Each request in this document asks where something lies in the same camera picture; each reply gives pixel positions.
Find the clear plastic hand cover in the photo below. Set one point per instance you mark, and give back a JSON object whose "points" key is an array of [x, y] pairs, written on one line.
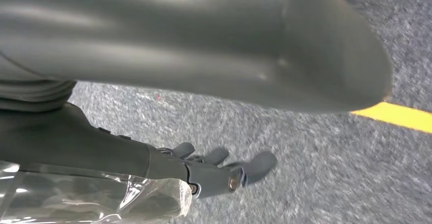
{"points": [[101, 199]]}

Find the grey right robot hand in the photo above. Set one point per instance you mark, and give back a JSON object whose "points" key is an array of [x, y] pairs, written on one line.
{"points": [[168, 30]]}

